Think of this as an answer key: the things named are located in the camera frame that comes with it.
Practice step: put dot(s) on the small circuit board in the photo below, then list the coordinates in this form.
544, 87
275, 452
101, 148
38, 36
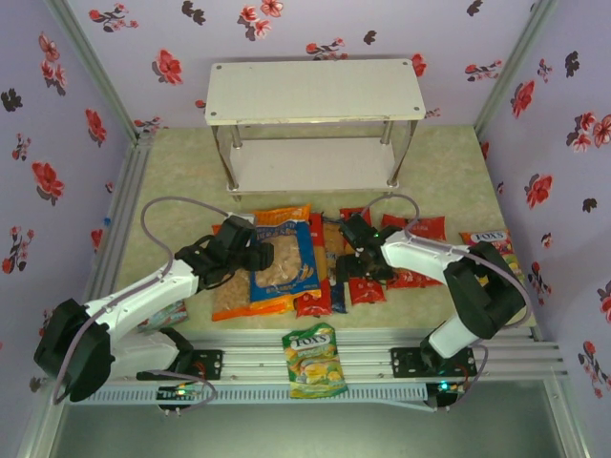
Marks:
448, 387
179, 392

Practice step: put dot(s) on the pink Fox's candy bag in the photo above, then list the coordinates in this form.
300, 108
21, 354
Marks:
491, 236

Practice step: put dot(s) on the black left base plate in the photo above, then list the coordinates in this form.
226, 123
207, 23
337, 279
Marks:
210, 365

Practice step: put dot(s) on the aluminium side rail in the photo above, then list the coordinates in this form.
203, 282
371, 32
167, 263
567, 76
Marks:
129, 186

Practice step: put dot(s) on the white two-tier shelf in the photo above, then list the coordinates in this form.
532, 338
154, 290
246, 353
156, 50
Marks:
310, 90

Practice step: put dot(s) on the blue orecchiette pasta bag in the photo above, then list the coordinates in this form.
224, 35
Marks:
286, 267

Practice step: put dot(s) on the red macaroni pasta bag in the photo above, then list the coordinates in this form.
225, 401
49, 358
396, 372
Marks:
429, 229

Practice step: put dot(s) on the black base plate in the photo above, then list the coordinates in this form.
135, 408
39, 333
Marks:
210, 365
403, 362

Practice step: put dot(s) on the orange macaroni pasta bag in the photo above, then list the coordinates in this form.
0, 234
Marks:
281, 212

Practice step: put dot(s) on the green Fox's candy bag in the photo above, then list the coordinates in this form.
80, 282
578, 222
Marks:
315, 362

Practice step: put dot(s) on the red spaghetti pack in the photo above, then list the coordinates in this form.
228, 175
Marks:
365, 291
313, 303

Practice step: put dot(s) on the dark blue spaghetti pack with figure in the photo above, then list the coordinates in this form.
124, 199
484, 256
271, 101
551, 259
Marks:
334, 238

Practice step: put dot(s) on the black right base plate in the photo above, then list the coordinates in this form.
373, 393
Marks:
403, 362

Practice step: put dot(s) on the aluminium corner post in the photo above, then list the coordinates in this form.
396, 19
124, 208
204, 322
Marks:
90, 62
515, 62

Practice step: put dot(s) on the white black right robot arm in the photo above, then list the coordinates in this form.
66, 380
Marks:
420, 257

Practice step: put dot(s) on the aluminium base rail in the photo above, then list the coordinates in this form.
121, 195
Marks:
258, 362

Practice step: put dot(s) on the aluminium lower frame bar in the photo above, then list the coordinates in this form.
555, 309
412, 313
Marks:
40, 424
568, 420

